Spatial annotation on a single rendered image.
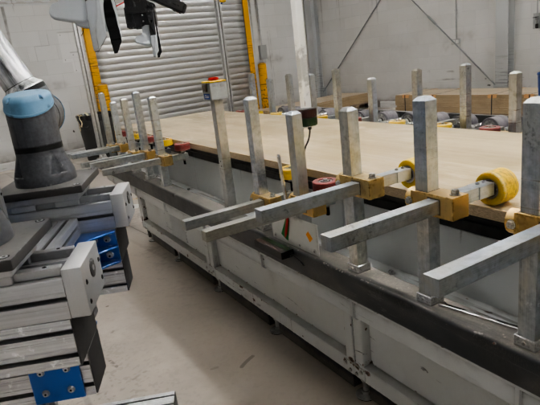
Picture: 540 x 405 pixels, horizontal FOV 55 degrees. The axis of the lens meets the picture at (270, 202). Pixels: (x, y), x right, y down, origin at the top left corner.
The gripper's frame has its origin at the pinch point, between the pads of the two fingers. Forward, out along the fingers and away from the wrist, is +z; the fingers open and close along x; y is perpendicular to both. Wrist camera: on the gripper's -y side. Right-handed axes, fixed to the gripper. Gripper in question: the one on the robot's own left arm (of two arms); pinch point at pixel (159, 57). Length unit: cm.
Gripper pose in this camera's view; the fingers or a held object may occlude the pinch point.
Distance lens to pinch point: 156.3
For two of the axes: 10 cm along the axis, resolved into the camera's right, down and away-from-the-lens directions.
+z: 1.1, 9.5, 2.8
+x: 1.3, 2.6, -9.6
